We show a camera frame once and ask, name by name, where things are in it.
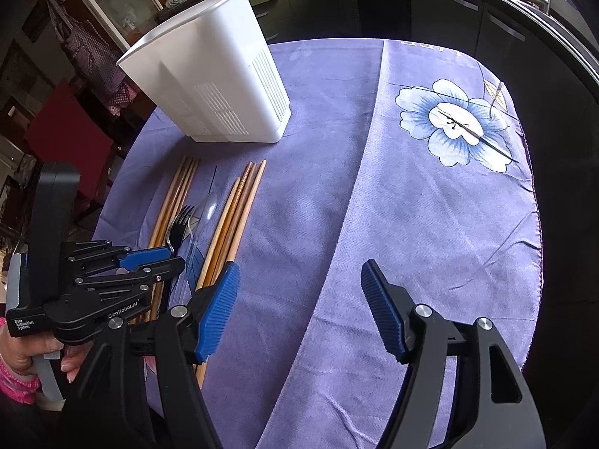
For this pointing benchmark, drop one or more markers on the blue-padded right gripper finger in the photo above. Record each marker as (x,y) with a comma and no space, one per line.
(492,404)
(111,384)

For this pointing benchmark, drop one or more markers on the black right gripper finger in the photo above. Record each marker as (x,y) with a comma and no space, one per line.
(147,274)

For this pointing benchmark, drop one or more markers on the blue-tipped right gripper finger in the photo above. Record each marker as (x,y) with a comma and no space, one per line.
(132,259)

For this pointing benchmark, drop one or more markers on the clear plastic spoon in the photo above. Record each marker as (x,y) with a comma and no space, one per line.
(200,218)

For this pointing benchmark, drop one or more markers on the pink sleeve forearm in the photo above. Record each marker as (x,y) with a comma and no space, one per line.
(19,382)

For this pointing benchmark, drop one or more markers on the person's left hand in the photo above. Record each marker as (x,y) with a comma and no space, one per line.
(17,353)

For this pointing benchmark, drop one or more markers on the red chair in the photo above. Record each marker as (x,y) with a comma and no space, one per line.
(63,132)

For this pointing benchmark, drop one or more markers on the white plastic utensil holder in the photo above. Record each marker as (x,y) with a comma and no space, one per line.
(210,70)

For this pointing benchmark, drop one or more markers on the purple checkered apron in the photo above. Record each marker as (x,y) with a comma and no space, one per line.
(92,57)

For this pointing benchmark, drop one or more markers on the purple floral tablecloth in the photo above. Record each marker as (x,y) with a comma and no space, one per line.
(406,154)

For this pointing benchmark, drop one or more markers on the black lower cabinet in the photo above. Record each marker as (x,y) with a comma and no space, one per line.
(524,47)

